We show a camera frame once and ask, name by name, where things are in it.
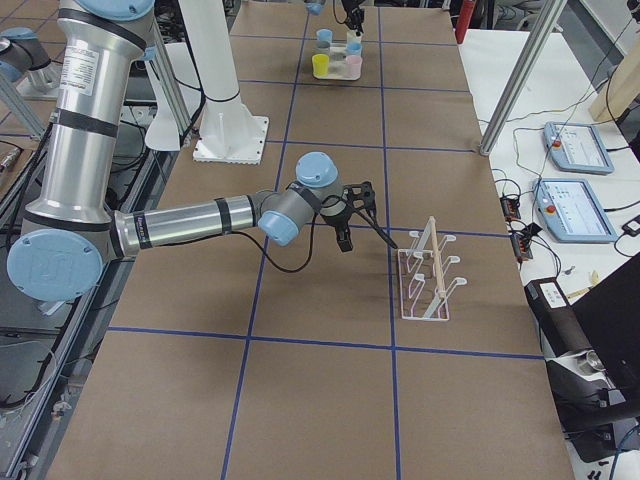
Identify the far teach pendant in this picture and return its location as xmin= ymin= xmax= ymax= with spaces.
xmin=543 ymin=122 xmax=614 ymax=175

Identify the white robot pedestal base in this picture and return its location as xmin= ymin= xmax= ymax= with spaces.
xmin=179 ymin=0 xmax=269 ymax=164

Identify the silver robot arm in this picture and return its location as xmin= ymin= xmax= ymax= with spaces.
xmin=304 ymin=0 xmax=364 ymax=22
xmin=7 ymin=1 xmax=377 ymax=301

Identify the white ikea cup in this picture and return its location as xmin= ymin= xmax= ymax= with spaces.
xmin=346 ymin=30 xmax=362 ymax=44

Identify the red cylinder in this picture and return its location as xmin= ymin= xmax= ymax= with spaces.
xmin=454 ymin=0 xmax=476 ymax=45

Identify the near teach pendant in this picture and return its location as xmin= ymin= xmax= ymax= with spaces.
xmin=533 ymin=178 xmax=617 ymax=244

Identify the pink plastic cup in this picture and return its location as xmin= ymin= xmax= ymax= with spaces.
xmin=345 ymin=55 xmax=363 ymax=80

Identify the teach pendant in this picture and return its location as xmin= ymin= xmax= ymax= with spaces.
xmin=533 ymin=178 xmax=617 ymax=244
xmin=543 ymin=122 xmax=614 ymax=175

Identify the light blue plastic cup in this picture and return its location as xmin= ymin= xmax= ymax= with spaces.
xmin=316 ymin=28 xmax=333 ymax=43

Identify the yellow plastic cup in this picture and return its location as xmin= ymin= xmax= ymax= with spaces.
xmin=312 ymin=54 xmax=330 ymax=78

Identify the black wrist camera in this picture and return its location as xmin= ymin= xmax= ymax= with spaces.
xmin=344 ymin=181 xmax=376 ymax=215

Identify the aluminium frame post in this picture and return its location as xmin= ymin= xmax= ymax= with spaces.
xmin=479 ymin=0 xmax=567 ymax=156

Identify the grey plastic cup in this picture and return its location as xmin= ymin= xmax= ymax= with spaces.
xmin=315 ymin=40 xmax=331 ymax=56

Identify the white wire cup rack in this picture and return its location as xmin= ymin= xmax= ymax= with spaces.
xmin=397 ymin=216 xmax=468 ymax=322

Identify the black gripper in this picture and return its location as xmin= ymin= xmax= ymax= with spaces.
xmin=341 ymin=0 xmax=363 ymax=20
xmin=320 ymin=195 xmax=397 ymax=252

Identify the cream rabbit tray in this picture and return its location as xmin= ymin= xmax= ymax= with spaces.
xmin=312 ymin=42 xmax=356 ymax=81

